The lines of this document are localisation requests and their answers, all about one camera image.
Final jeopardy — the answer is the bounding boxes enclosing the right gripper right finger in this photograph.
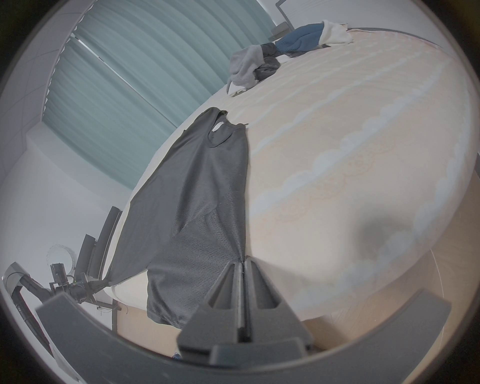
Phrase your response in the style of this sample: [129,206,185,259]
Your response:
[244,257,314,352]

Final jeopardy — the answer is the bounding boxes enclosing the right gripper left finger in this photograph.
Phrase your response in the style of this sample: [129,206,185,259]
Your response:
[178,259,245,361]

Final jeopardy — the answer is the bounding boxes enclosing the black garment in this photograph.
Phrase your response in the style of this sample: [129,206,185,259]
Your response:
[100,107,250,328]

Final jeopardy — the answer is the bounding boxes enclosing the bed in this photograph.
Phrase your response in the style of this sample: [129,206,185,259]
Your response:
[109,0,476,333]

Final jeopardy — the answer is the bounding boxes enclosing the pile of clothes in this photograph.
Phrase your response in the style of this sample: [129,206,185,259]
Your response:
[226,19,354,95]

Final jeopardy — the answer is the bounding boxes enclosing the black chest of drawers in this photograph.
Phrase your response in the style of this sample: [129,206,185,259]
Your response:
[94,205,123,281]

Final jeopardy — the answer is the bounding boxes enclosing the black dressing table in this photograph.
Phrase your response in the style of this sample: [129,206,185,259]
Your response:
[76,233,97,272]

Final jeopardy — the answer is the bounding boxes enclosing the round white mirror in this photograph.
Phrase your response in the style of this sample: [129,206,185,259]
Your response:
[46,244,74,272]

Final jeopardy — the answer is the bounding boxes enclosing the blue-green curtain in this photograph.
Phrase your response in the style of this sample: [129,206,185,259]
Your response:
[70,0,279,129]
[42,37,178,191]

